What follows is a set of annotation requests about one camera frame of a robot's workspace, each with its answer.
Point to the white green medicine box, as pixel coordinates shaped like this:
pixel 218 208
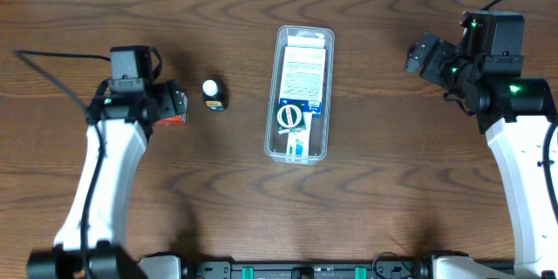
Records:
pixel 298 144

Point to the dark bottle white cap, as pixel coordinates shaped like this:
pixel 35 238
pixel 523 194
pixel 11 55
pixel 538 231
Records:
pixel 214 95

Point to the red orange medicine box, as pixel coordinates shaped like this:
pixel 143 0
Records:
pixel 174 118

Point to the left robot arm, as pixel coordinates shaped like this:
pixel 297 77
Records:
pixel 120 121

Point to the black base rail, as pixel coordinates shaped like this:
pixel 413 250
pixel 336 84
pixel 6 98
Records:
pixel 384 268

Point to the dark green round-logo box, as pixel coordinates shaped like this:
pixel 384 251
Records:
pixel 290 118

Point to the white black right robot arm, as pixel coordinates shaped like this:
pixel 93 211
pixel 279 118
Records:
pixel 519 119

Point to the clear plastic container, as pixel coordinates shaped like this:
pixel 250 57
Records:
pixel 275 144

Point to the blue medicine box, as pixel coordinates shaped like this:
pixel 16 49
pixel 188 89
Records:
pixel 303 71

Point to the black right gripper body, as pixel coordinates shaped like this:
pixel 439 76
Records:
pixel 425 58

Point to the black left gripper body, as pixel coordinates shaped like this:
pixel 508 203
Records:
pixel 175 101

